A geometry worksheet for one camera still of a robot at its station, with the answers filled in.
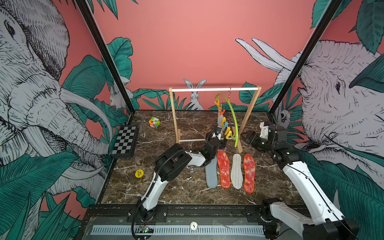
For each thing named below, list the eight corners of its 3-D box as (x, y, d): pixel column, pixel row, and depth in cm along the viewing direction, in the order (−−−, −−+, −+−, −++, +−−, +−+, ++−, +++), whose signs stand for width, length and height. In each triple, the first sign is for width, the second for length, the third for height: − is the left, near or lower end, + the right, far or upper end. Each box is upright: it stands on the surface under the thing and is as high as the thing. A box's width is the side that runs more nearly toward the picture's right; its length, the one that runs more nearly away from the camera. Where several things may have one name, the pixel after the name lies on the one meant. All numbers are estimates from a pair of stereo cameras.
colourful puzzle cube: (149, 126, 113) (148, 121, 109) (154, 121, 116) (153, 116, 112) (156, 129, 111) (154, 124, 107) (160, 124, 114) (159, 119, 110)
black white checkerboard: (113, 158, 96) (110, 155, 92) (122, 129, 111) (120, 125, 108) (133, 157, 96) (131, 154, 93) (139, 128, 112) (137, 124, 109)
